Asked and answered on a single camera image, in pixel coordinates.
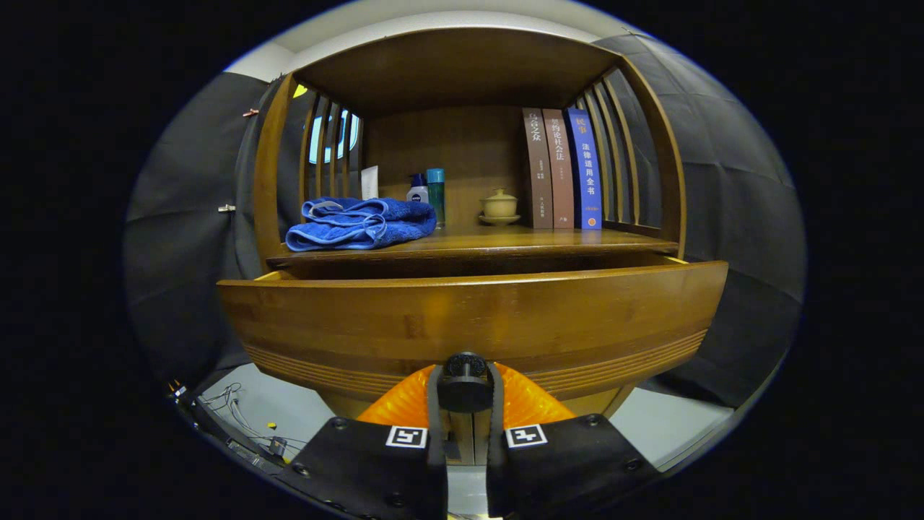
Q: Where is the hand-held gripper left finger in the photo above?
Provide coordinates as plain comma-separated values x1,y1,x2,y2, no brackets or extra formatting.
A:
273,363,448,520

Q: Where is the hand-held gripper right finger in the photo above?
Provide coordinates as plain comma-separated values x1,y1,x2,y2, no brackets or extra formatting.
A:
485,361,659,520

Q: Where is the black drawer knob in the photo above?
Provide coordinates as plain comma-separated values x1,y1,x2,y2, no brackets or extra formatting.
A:
437,352,496,414

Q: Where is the wooden countertop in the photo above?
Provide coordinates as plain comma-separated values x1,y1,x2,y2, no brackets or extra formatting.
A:
266,222,681,269

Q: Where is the wooden cabinet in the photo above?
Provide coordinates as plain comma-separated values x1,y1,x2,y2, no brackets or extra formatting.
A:
251,27,688,467

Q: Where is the blue towel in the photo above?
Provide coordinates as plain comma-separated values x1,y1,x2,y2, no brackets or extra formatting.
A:
285,196,438,252

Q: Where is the beige lidded teacup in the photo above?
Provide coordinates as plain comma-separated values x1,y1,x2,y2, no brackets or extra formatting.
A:
479,188,520,227

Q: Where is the teal bottle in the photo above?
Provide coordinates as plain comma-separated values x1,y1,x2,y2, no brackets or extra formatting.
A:
426,168,447,229

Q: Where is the dark brown book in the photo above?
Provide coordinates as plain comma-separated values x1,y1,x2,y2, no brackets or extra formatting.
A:
521,108,554,230

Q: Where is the reddish brown book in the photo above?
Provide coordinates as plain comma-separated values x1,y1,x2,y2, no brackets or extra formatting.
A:
541,108,575,230

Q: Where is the blue book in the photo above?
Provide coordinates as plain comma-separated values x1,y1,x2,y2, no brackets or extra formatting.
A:
565,108,603,231

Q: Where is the grey floor cable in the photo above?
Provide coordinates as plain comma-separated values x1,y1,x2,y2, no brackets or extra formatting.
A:
201,383,308,459

